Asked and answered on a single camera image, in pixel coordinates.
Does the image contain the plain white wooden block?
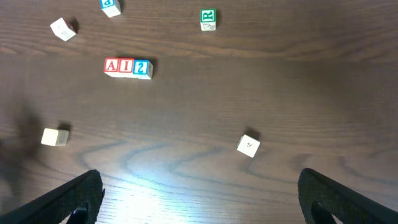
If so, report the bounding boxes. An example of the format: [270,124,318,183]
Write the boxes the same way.
[50,17,76,42]

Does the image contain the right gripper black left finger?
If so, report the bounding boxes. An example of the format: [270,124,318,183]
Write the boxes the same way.
[1,170,104,224]

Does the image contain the blue letter P block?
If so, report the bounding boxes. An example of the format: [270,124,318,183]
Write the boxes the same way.
[100,0,121,17]

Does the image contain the yellow wooden block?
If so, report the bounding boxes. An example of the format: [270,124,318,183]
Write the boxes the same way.
[41,128,70,146]

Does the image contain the white block with red drawing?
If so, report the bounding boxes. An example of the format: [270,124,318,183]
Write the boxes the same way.
[237,134,260,157]

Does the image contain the red letter I block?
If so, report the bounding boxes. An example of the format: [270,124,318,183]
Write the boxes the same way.
[118,58,134,78]

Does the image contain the blue number 2 block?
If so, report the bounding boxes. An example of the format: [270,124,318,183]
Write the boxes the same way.
[132,60,154,80]

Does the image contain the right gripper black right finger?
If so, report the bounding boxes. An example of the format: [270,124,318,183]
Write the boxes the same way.
[297,168,397,223]

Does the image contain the green letter R block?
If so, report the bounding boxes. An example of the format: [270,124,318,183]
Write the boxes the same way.
[200,8,216,31]

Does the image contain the red letter A block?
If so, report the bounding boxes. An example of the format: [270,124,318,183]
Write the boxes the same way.
[103,58,119,77]

